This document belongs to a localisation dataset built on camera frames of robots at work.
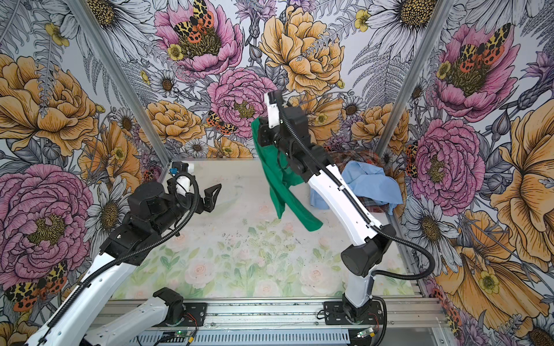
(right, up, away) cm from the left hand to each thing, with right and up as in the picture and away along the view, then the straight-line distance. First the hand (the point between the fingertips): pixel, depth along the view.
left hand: (207, 188), depth 68 cm
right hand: (+17, +20, -1) cm, 26 cm away
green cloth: (+23, +3, +5) cm, 23 cm away
